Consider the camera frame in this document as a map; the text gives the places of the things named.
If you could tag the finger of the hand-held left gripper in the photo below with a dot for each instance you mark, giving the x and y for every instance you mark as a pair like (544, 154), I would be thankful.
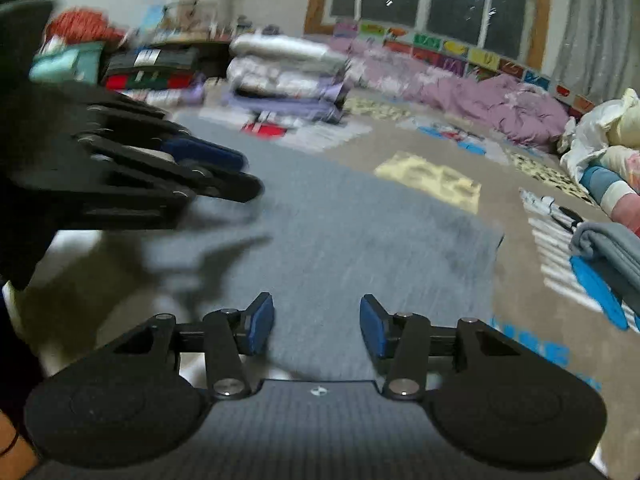
(210, 154)
(235, 187)

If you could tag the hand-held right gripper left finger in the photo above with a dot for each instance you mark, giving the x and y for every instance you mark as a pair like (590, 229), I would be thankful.
(260, 325)

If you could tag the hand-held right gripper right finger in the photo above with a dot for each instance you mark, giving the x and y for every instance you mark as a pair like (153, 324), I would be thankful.
(374, 325)

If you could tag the grey knit pants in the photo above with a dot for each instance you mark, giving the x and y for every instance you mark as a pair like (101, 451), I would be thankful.
(360, 240)

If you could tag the person's left forearm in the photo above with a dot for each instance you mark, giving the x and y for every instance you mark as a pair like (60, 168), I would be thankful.
(15, 450)

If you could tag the purple folded garment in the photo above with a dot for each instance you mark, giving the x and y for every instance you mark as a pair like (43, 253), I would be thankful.
(290, 107)

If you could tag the red green folded garment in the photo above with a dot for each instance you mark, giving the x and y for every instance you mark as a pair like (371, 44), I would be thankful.
(145, 81)

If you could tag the white quilted folded garment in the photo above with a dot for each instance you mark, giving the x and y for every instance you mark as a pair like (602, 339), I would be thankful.
(285, 77)

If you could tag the teal starred folded garment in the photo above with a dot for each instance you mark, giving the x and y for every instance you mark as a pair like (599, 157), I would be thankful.
(65, 62)

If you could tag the black striped folded sweater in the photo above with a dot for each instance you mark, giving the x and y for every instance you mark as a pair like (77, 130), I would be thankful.
(150, 60)

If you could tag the desk clutter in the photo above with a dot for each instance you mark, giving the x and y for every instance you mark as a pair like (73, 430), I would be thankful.
(185, 17)

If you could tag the red patterned cloth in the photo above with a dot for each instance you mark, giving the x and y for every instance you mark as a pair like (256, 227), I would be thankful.
(82, 25)

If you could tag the printed cartoon blanket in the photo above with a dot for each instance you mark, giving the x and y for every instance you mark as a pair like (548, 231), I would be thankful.
(520, 280)

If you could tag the purple floral quilt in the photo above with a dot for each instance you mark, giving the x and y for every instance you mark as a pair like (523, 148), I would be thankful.
(460, 95)

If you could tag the grey folded garment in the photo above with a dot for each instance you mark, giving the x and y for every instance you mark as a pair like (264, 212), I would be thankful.
(610, 250)

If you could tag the blue white red quilt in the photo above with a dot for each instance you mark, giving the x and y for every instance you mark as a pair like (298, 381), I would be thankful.
(612, 192)

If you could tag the colourful picture headboard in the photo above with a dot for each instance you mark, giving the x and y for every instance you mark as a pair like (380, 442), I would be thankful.
(475, 55)

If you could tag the white crumpled quilt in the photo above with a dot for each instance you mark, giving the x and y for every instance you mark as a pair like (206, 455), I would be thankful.
(590, 135)

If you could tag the cream yellow quilt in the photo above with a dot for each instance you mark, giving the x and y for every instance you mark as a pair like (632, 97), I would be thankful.
(625, 120)

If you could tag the grey curtain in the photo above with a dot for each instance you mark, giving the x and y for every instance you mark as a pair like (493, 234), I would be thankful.
(595, 25)

